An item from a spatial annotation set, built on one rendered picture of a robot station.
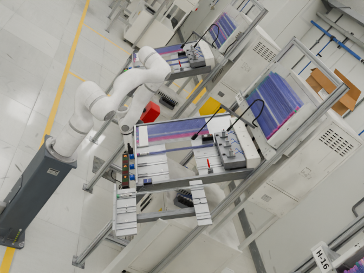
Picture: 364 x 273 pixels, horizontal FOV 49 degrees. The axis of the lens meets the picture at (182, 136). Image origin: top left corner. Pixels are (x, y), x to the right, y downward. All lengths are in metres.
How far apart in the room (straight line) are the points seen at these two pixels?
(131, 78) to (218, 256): 1.43
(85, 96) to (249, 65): 2.00
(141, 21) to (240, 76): 3.38
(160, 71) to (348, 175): 2.35
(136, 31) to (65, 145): 4.85
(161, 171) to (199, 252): 0.68
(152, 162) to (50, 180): 0.65
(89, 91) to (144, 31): 4.84
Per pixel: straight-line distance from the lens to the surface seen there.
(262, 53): 3.69
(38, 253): 2.71
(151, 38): 6.91
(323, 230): 3.87
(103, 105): 2.00
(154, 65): 2.15
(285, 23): 5.58
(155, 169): 2.49
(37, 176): 2.28
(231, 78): 3.71
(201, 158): 2.53
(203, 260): 2.91
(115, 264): 2.38
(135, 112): 2.36
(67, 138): 2.15
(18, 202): 2.42
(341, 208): 3.84
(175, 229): 2.64
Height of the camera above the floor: 1.96
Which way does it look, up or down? 22 degrees down
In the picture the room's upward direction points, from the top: 41 degrees clockwise
